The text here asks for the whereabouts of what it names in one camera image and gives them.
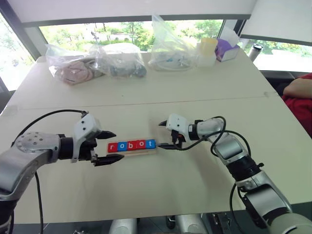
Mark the dark bracket under table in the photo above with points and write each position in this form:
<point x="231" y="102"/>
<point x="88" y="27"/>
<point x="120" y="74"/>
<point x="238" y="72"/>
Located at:
<point x="221" y="224"/>
<point x="171" y="221"/>

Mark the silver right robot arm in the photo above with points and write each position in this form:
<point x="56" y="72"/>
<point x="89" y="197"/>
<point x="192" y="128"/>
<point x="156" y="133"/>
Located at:
<point x="258" y="195"/>

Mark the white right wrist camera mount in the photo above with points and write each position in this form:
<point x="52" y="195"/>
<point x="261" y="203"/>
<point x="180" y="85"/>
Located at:
<point x="178" y="124"/>

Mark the yellow plastic cup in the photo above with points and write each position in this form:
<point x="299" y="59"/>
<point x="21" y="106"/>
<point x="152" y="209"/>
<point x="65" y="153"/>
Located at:
<point x="208" y="46"/>

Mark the red letter tile o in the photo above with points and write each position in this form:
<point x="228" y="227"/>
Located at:
<point x="141" y="144"/>

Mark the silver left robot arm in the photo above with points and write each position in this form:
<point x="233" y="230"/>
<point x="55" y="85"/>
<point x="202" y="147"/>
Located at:
<point x="26" y="156"/>

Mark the plastic bag with pink cloth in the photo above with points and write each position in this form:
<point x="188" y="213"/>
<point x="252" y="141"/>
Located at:
<point x="70" y="70"/>

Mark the blue letter tile t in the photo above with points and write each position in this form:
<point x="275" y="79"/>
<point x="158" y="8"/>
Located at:
<point x="150" y="143"/>

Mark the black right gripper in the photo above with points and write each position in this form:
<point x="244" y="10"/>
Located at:
<point x="178" y="140"/>

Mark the plastic bag with grey parts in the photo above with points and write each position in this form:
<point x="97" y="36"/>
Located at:
<point x="124" y="65"/>

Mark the blue letter tile o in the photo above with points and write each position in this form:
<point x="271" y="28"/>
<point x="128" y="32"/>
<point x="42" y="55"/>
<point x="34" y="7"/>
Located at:
<point x="122" y="146"/>

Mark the person's bare forearm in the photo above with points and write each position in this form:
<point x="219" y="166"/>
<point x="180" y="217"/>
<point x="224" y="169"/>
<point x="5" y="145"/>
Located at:
<point x="297" y="89"/>

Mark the person's red clothing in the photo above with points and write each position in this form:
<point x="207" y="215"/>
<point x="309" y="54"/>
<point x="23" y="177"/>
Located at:
<point x="301" y="112"/>

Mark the silver rounded robot leg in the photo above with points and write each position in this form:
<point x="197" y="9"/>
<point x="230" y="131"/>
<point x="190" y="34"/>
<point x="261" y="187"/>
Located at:
<point x="189" y="225"/>
<point x="122" y="226"/>

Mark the clear plastic container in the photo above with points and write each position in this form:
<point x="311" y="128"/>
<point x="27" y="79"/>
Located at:
<point x="206" y="61"/>

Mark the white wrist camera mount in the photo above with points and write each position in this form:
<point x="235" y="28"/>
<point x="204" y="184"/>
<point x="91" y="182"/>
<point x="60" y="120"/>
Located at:
<point x="178" y="124"/>
<point x="86" y="126"/>

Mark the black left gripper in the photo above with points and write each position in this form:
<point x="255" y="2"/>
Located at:
<point x="86" y="151"/>

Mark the wooden tile rack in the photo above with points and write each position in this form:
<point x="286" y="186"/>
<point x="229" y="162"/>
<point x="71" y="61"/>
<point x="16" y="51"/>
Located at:
<point x="136" y="153"/>

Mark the white bottle with black lid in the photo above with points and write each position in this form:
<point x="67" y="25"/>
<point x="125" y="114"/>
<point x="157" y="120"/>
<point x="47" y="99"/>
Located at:
<point x="255" y="52"/>

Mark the red letter tile b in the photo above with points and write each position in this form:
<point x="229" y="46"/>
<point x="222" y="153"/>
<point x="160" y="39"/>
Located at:
<point x="131" y="145"/>

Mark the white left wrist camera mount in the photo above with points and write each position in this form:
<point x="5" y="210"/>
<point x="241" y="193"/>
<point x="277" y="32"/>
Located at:
<point x="86" y="126"/>

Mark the clear tape strip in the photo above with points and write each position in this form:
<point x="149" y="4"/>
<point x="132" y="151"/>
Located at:
<point x="270" y="93"/>

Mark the white cardboard box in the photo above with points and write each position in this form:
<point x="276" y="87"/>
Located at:
<point x="230" y="54"/>

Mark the red letter tile r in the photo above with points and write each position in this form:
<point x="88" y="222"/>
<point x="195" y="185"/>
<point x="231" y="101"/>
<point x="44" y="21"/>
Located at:
<point x="112" y="147"/>

